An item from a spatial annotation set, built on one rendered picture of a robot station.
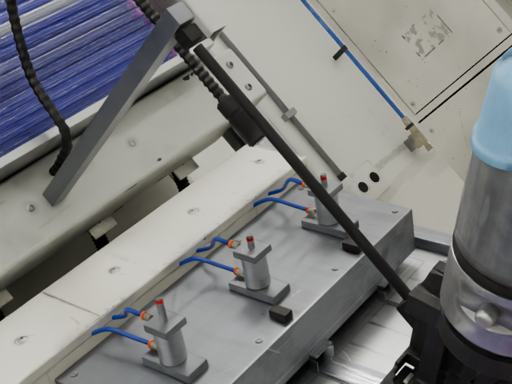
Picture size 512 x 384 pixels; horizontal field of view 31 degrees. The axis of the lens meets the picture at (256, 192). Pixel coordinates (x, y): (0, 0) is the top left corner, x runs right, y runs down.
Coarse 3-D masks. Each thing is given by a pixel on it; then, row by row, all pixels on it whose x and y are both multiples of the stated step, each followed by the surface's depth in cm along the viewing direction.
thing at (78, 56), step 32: (0, 0) 89; (32, 0) 90; (64, 0) 92; (96, 0) 94; (128, 0) 96; (0, 32) 87; (32, 32) 88; (64, 32) 91; (96, 32) 92; (128, 32) 94; (0, 64) 85; (64, 64) 89; (96, 64) 91; (128, 64) 92; (0, 96) 84; (32, 96) 85; (64, 96) 87; (96, 96) 89; (0, 128) 82; (32, 128) 84
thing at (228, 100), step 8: (224, 104) 75; (232, 104) 75; (224, 112) 76; (232, 112) 75; (240, 112) 75; (232, 120) 75; (240, 120) 75; (248, 120) 75; (240, 128) 75; (248, 128) 75; (256, 128) 75; (248, 136) 75; (256, 136) 75; (264, 136) 76; (248, 144) 76; (256, 144) 76
